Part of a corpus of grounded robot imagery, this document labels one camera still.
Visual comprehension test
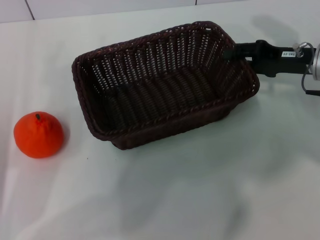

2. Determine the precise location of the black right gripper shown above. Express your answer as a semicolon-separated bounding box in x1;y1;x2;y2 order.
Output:
223;39;313;78

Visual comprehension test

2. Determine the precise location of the dark brown woven basket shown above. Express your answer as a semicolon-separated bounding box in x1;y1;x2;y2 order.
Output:
71;21;261;151

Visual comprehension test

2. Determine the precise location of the white tablecloth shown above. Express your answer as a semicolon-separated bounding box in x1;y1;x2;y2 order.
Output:
0;0;320;240

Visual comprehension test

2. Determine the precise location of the orange toy tangerine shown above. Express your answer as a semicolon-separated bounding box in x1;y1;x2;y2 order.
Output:
13;111;65;159

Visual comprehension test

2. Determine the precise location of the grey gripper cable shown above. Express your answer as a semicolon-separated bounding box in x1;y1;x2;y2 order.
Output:
300;42;320;97

